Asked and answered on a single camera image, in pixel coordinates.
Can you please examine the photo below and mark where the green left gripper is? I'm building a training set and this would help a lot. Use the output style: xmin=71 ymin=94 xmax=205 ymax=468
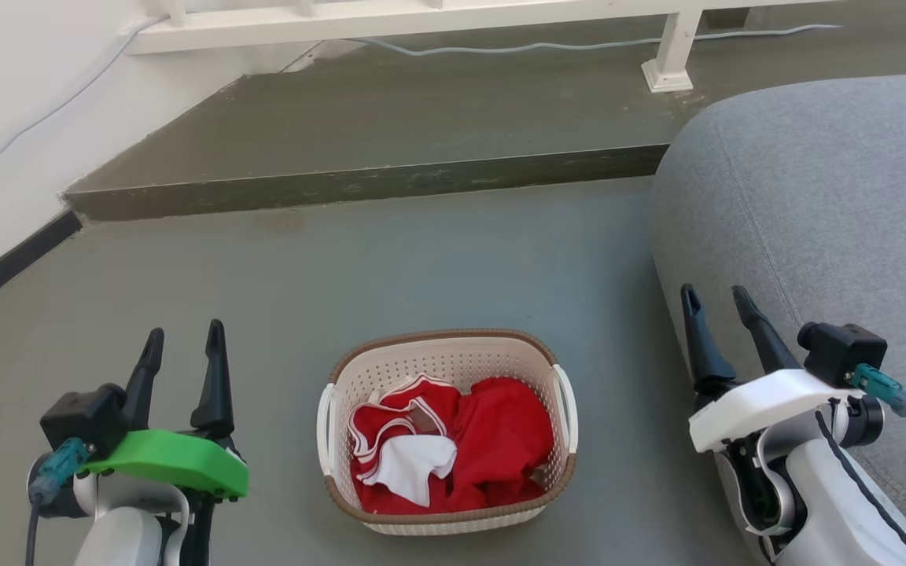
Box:
xmin=79 ymin=319 xmax=250 ymax=501

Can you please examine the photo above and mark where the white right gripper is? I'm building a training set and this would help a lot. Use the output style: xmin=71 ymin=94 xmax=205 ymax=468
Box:
xmin=680 ymin=284 xmax=867 ymax=454

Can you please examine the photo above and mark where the white railing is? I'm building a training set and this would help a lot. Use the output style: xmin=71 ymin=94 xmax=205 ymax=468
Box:
xmin=126 ymin=0 xmax=839 ymax=94

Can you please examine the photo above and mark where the red garment with white trim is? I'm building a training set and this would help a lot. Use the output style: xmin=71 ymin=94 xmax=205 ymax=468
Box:
xmin=348 ymin=374 xmax=463 ymax=513

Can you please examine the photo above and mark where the grey floor cable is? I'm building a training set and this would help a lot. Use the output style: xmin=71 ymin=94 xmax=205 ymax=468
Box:
xmin=347 ymin=24 xmax=844 ymax=58

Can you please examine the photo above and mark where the teal-plug camera cable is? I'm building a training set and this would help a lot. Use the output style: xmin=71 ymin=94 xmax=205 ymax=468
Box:
xmin=849 ymin=363 xmax=906 ymax=447
xmin=24 ymin=438 xmax=97 ymax=566

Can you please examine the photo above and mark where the black baseboard strip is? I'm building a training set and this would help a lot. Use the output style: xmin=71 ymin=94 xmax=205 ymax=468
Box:
xmin=0 ymin=208 xmax=83 ymax=325

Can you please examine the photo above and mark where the grey fabric sofa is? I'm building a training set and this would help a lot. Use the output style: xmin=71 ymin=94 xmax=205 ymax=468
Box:
xmin=648 ymin=71 xmax=906 ymax=566

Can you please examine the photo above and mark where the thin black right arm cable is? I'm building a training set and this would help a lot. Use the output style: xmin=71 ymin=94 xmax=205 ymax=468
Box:
xmin=814 ymin=410 xmax=906 ymax=566

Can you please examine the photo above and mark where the thin grey wall cable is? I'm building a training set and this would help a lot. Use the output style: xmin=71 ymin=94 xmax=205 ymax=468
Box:
xmin=0 ymin=16 xmax=168 ymax=197

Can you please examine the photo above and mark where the teal-plug right camera cable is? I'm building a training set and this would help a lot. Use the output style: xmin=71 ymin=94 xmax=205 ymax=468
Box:
xmin=849 ymin=363 xmax=906 ymax=447

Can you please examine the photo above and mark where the plain red garment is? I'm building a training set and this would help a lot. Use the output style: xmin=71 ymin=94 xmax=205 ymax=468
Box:
xmin=441 ymin=377 xmax=556 ymax=512

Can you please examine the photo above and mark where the cream laundry basket brown rim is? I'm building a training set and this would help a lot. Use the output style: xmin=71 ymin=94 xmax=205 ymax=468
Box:
xmin=316 ymin=329 xmax=580 ymax=536

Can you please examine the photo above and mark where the teal-plug left camera cable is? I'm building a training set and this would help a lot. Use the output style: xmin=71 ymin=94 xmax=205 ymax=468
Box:
xmin=24 ymin=438 xmax=97 ymax=566

